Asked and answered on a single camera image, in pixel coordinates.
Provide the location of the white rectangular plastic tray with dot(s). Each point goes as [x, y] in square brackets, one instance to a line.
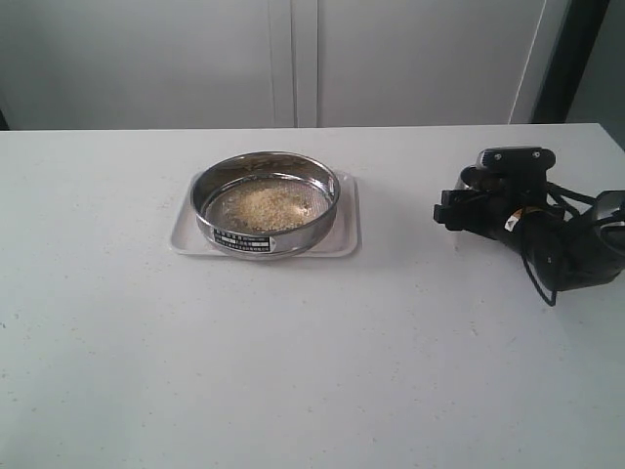
[343, 239]

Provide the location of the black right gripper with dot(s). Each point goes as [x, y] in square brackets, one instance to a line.
[515, 198]

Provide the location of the stainless steel cup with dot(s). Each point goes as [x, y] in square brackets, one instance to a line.
[472, 178]

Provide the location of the yellowish grain powder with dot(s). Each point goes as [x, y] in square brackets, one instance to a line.
[263, 208]

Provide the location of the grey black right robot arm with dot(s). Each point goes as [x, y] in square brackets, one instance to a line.
[566, 240]

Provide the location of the round stainless steel sieve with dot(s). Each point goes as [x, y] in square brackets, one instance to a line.
[272, 168]

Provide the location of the white cabinet with doors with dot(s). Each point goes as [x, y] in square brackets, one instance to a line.
[257, 64]

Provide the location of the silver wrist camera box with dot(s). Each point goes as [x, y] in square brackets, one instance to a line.
[498, 159]

